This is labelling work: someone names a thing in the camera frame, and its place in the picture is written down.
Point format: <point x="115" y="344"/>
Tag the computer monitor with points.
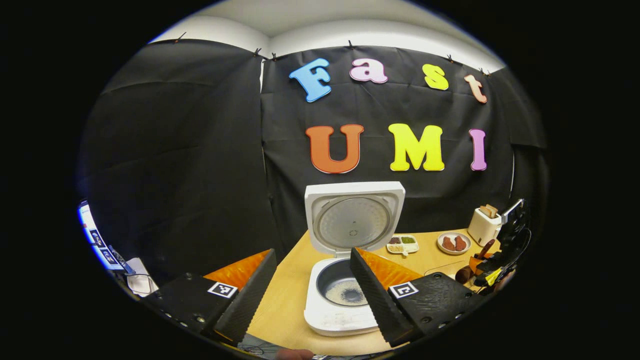
<point x="97" y="237"/>

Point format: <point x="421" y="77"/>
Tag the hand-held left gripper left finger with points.
<point x="252" y="295"/>

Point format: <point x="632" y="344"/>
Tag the white round plate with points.
<point x="453" y="251"/>

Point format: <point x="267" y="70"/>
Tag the white divided dish of beans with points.
<point x="402" y="244"/>

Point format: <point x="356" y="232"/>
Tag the brown wooden spoon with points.
<point x="464" y="274"/>

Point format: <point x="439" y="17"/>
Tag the white toaster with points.
<point x="482" y="227"/>

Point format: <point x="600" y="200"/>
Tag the toast slice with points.
<point x="485" y="211"/>
<point x="493" y="210"/>

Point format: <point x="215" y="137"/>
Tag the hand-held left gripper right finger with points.
<point x="372" y="295"/>

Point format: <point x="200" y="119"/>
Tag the black backdrop cloth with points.
<point x="190" y="150"/>

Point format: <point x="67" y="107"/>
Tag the brown meat piece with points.
<point x="460" y="243"/>
<point x="448" y="243"/>

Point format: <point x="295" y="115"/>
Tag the white side table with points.
<point x="141" y="280"/>

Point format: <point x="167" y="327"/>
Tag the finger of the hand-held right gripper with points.
<point x="490" y="267"/>

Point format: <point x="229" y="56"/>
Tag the white rice cooker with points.
<point x="350" y="215"/>

